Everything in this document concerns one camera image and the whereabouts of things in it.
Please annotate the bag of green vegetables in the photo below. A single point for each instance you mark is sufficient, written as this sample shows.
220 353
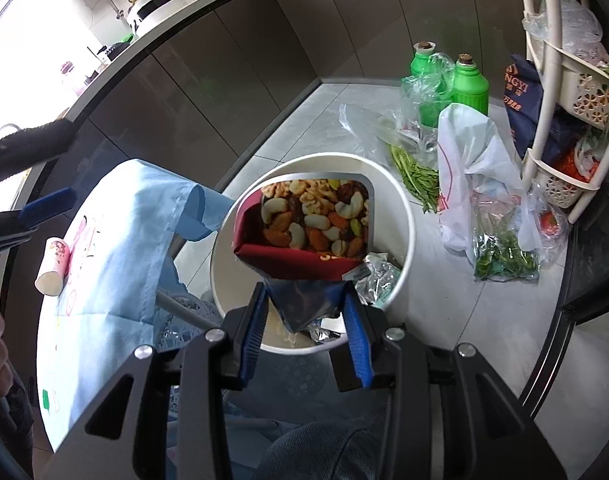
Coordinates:
504 255

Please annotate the pink plastic bottle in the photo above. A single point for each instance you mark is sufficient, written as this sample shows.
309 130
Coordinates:
67 77

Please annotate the white rice cooker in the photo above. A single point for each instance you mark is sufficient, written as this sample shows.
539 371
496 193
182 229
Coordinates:
154 7

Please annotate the loose green vegetables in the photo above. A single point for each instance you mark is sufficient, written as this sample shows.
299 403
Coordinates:
414 180

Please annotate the blue printed tablecloth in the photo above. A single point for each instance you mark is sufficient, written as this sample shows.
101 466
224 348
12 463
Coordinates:
114 260

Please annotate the green plastic bottle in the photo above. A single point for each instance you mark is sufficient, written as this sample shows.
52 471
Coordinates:
427 90
472 87

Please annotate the white lattice plastic stool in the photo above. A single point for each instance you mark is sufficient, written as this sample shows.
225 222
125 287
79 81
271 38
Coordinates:
184 315

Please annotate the white plastic rack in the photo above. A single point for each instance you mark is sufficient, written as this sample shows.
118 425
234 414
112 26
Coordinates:
549 60

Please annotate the dark blue bag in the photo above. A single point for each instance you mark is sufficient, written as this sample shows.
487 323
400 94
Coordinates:
524 105

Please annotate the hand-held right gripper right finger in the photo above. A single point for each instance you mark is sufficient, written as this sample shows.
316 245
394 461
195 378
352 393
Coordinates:
359 342

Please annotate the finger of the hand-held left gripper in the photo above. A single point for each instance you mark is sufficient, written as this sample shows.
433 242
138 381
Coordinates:
29 147
44 207

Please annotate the white red-print plastic bag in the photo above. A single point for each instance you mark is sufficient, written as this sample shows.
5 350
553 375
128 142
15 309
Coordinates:
464 160

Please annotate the white paper bucket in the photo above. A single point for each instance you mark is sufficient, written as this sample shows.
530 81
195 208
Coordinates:
394 200

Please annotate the dark kitchen cabinet counter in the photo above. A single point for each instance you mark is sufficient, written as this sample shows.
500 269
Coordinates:
234 60

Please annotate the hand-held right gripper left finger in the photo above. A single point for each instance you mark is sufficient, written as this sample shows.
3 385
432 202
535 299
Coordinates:
252 332

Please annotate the person's jeans leg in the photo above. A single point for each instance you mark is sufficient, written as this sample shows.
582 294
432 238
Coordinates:
324 455

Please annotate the red nut snack bag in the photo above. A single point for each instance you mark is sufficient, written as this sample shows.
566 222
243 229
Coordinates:
304 220

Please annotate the plastic bag on rack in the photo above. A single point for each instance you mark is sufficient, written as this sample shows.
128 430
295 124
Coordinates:
574 25

